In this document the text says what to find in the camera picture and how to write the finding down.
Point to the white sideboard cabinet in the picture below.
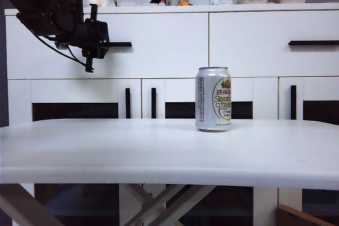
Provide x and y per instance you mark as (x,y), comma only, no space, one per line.
(159,9)

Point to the white cabinet drawer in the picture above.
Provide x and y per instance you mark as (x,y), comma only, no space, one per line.
(159,51)
(251,46)

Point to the brown table leg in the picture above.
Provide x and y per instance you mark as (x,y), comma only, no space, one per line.
(23,207)

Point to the white cabinet door dark window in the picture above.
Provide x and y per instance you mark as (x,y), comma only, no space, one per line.
(74,91)
(174,88)
(317,88)

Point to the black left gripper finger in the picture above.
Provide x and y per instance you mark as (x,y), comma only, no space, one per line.
(102,52)
(102,32)

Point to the orange small object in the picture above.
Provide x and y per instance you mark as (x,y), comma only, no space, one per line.
(184,3)

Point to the brown wooden board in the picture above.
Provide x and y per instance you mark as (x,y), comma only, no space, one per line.
(292,216)

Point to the silver beer can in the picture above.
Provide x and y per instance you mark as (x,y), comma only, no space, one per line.
(208,99)

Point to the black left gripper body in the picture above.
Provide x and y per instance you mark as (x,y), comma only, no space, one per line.
(84,35)

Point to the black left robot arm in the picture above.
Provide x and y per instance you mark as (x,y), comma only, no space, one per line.
(66,3)

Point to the white crossed table leg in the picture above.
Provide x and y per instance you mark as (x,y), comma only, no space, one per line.
(186,194)
(141,192)

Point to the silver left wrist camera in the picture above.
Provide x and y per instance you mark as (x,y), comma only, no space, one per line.
(61,45)

